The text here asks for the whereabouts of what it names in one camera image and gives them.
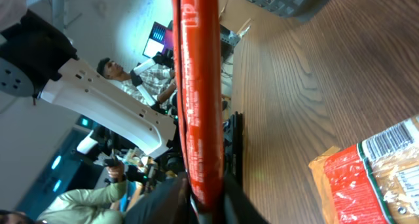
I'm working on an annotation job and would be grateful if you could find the person in green shirt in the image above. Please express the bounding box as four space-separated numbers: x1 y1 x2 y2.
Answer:
0 158 145 224

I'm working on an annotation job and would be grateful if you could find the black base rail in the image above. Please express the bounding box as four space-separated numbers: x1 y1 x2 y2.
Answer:
223 111 244 187

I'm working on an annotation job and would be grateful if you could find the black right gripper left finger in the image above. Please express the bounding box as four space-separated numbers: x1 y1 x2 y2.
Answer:
124 174 196 224

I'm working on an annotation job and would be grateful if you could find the background computer monitor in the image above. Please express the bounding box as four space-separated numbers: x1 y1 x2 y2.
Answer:
142 22 173 58

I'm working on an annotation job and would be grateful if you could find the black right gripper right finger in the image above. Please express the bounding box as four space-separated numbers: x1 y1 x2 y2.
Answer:
223 174 268 224

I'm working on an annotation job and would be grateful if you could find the orange spaghetti package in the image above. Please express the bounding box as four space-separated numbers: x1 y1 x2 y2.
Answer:
173 0 418 223

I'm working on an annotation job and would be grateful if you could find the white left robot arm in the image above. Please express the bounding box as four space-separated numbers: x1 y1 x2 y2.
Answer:
1 10 179 158

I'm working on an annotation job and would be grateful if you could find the person in plaid shirt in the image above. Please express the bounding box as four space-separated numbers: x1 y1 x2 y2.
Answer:
96 58 177 111

